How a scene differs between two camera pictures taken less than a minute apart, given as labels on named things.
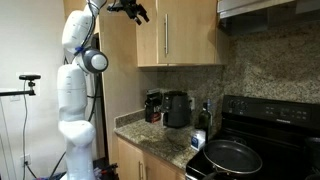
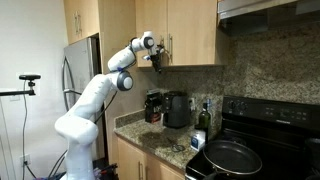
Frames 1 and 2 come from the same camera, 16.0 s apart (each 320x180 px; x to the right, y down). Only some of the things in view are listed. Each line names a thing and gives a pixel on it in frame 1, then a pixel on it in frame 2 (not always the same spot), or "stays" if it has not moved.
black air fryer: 176,108 stays
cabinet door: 151,34 stays
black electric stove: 284,132 stays
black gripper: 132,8 → 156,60
